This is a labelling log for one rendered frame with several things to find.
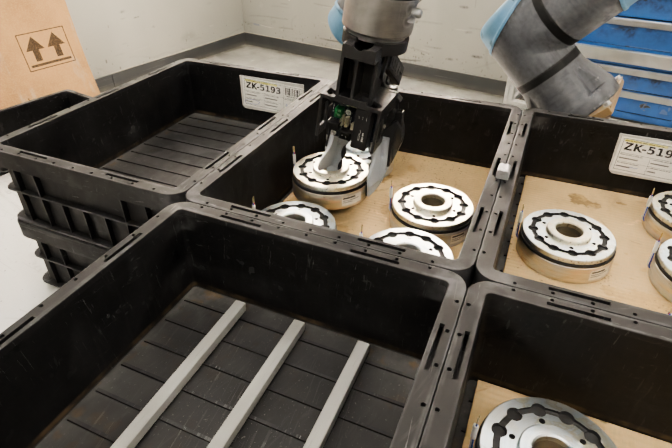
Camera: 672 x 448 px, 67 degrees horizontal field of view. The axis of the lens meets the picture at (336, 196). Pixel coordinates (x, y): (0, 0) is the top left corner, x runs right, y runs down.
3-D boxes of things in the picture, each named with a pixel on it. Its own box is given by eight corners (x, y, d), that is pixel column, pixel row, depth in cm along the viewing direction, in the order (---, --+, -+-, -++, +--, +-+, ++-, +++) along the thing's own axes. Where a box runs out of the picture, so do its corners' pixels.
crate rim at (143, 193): (186, 69, 94) (184, 57, 93) (333, 92, 84) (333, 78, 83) (-14, 163, 63) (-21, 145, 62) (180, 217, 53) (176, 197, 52)
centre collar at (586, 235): (549, 217, 61) (550, 213, 61) (593, 229, 59) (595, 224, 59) (541, 238, 57) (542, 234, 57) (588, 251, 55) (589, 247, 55)
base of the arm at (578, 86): (543, 123, 100) (514, 84, 100) (618, 77, 91) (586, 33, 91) (535, 147, 88) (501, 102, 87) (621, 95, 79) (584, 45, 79)
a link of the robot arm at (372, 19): (362, -24, 55) (434, -7, 53) (355, 18, 58) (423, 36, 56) (335, -13, 49) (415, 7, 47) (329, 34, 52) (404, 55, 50)
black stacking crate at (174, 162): (194, 118, 99) (185, 60, 93) (332, 144, 89) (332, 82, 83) (14, 225, 68) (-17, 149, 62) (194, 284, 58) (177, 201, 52)
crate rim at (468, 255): (333, 92, 84) (333, 78, 83) (520, 121, 74) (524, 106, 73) (181, 217, 53) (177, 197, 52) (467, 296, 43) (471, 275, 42)
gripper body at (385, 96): (311, 139, 58) (324, 35, 51) (340, 112, 64) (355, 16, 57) (374, 160, 56) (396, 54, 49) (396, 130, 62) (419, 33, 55)
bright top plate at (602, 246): (531, 204, 64) (532, 200, 64) (618, 227, 60) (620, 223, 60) (512, 247, 57) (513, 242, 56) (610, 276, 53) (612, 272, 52)
